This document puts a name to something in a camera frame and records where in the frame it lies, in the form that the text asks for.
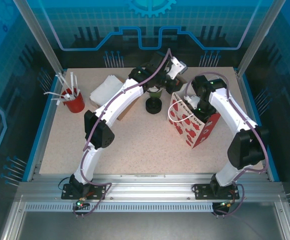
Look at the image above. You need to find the red white paper gift bag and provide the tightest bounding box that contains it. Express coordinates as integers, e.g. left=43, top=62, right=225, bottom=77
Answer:
left=167, top=91, right=222, bottom=150

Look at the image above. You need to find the red plastic cup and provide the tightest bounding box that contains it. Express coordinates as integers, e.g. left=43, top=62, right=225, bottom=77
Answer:
left=61, top=89, right=86, bottom=114

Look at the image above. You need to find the small led circuit board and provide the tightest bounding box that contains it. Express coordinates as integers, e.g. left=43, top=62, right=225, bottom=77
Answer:
left=75, top=198, right=90, bottom=210
left=218, top=199, right=237, bottom=210

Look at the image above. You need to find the steel bottom plate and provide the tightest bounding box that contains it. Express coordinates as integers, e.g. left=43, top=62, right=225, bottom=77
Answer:
left=0, top=211, right=290, bottom=240

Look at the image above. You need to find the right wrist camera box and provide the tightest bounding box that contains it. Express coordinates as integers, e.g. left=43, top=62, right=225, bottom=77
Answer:
left=183, top=95, right=200, bottom=109

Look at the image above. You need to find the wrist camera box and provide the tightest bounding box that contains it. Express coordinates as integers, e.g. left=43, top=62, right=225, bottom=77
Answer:
left=183, top=95, right=200, bottom=109
left=166, top=56, right=187, bottom=80

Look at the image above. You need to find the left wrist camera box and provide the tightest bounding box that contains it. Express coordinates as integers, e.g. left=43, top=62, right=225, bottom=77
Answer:
left=166, top=56, right=187, bottom=80

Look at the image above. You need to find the aluminium frame post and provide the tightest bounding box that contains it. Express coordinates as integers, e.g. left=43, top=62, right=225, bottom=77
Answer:
left=12, top=0, right=67, bottom=75
left=236, top=0, right=285, bottom=76

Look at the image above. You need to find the aluminium mounting rail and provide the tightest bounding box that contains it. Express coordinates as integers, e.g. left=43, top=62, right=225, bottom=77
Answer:
left=18, top=173, right=286, bottom=202

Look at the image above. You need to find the grey slotted cable duct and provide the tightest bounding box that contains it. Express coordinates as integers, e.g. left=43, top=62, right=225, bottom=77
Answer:
left=23, top=201, right=215, bottom=214

